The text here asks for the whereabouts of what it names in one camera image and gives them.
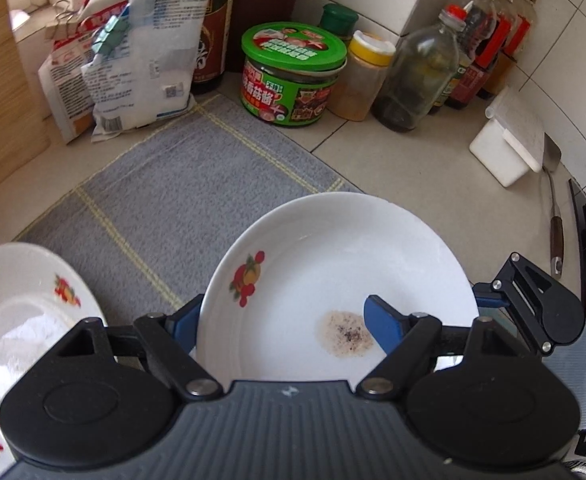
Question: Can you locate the dark soy sauce bottle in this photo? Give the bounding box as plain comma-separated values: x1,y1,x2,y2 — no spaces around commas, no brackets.
190,0,237,96

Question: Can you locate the white bag with red print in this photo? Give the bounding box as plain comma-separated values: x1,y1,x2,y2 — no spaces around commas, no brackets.
37,0,134,145

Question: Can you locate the gold-cap amber sauce bottle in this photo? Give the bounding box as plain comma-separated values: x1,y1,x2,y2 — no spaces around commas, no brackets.
504,0,540,58
478,0,520,101

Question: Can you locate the red-label dark sauce bottle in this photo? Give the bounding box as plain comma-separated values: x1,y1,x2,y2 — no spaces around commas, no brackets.
445,0,500,111

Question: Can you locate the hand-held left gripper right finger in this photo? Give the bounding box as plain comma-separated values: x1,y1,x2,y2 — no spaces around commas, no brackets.
355,295,512,401

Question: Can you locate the brown binder clip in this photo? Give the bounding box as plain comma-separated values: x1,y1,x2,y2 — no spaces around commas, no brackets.
46,0,83,41

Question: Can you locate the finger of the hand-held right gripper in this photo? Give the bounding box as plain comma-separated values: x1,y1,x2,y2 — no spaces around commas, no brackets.
473,252,554,311

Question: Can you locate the bamboo cutting board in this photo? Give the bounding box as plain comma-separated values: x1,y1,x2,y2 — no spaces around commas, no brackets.
0,0,53,207

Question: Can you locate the green-lid sauce jar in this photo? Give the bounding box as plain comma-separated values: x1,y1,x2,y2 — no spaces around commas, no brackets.
238,22,349,128

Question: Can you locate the white fruit-print plate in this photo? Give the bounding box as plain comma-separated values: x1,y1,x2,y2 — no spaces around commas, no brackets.
0,242,108,480
195,191,481,386

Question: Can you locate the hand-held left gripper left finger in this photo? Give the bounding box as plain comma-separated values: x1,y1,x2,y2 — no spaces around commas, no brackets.
53,294,224,403

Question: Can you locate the white bag with blue print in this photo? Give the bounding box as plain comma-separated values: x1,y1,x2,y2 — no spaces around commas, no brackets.
80,0,219,143

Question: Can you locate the yellow-lid spice jar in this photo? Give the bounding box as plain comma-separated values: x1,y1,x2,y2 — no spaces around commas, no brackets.
333,31,398,122

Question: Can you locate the teal plastic bag clip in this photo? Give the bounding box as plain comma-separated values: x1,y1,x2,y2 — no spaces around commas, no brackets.
90,14,133,56

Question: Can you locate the dark brown tall container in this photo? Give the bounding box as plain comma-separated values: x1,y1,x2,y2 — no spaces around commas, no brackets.
230,0,305,75

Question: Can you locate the small green-cap jar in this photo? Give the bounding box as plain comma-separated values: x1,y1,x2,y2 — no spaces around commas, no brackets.
319,3,360,43

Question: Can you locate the red-cap glass bottle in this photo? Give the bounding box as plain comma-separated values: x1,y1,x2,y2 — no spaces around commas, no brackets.
371,4,466,133

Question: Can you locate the grey checked cloth mat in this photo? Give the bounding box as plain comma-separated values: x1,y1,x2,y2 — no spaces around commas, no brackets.
13,94,366,343

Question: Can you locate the metal spatula with wooden handle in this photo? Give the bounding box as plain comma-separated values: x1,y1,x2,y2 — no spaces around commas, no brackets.
538,132,566,281

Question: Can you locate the white seasoning box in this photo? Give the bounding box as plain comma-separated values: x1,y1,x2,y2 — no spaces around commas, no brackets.
469,85,548,188

